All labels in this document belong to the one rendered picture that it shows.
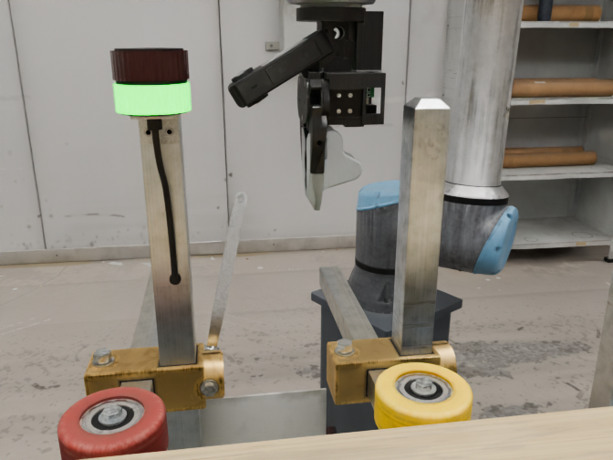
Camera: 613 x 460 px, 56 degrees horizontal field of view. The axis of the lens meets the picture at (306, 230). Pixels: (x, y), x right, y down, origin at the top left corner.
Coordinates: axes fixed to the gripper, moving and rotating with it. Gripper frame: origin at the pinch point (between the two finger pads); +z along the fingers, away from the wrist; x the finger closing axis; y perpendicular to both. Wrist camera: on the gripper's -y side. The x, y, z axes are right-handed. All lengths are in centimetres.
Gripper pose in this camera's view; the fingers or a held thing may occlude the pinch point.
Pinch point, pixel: (309, 198)
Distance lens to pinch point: 65.4
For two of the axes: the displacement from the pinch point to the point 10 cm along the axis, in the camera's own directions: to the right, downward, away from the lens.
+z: 0.0, 9.5, 3.2
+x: -1.5, -3.1, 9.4
